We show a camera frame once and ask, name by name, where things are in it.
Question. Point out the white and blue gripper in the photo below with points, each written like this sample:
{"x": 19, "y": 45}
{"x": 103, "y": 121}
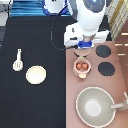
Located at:
{"x": 74, "y": 38}

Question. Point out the pink pot lid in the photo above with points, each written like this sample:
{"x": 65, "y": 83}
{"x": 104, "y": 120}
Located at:
{"x": 82, "y": 53}

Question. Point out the pink pot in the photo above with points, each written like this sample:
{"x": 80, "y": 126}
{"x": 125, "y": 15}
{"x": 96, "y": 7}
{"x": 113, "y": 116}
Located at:
{"x": 81, "y": 68}

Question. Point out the cream slotted spatula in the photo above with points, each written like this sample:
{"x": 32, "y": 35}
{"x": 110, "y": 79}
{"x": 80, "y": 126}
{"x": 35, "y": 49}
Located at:
{"x": 18, "y": 63}

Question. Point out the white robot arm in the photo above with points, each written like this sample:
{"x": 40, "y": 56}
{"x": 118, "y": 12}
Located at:
{"x": 88, "y": 15}

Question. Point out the cream round plate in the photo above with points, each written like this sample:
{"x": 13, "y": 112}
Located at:
{"x": 36, "y": 74}

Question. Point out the black table mat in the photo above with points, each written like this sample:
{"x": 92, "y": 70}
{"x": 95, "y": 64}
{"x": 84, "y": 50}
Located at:
{"x": 25, "y": 105}

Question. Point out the black burner top right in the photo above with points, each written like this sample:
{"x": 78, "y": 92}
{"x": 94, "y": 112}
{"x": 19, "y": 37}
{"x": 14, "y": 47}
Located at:
{"x": 103, "y": 51}

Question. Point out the black burner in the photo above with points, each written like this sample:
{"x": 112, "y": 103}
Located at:
{"x": 106, "y": 69}
{"x": 103, "y": 51}

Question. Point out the black burner bottom right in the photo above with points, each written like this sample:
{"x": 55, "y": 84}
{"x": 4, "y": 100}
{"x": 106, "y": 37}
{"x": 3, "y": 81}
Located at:
{"x": 106, "y": 69}

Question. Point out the large grey wok pan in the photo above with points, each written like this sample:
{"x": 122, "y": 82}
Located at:
{"x": 96, "y": 107}

